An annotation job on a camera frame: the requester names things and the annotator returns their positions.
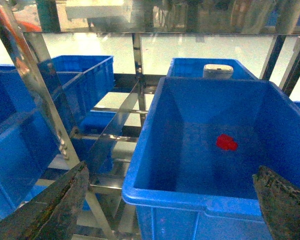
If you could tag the red one-stud toy block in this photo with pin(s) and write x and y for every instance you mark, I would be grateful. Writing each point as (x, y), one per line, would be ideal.
(226, 142)

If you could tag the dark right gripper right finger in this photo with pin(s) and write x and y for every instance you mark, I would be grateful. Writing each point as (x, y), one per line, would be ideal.
(279, 202)

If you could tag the blue bin back left rack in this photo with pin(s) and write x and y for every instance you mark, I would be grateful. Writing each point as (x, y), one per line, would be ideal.
(77, 83)

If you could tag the blue bin lower left shelf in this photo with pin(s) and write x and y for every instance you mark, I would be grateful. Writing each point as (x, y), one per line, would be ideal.
(183, 186)

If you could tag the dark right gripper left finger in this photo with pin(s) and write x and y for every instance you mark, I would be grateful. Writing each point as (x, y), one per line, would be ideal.
(53, 213)

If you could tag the blue bin behind front bin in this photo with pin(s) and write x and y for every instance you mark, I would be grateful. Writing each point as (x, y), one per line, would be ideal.
(194, 67)

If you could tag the blue bin left of rack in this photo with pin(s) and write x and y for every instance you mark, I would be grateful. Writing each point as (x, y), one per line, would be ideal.
(27, 144)

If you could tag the white cylindrical container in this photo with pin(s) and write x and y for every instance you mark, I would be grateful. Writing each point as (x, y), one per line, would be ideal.
(217, 71)

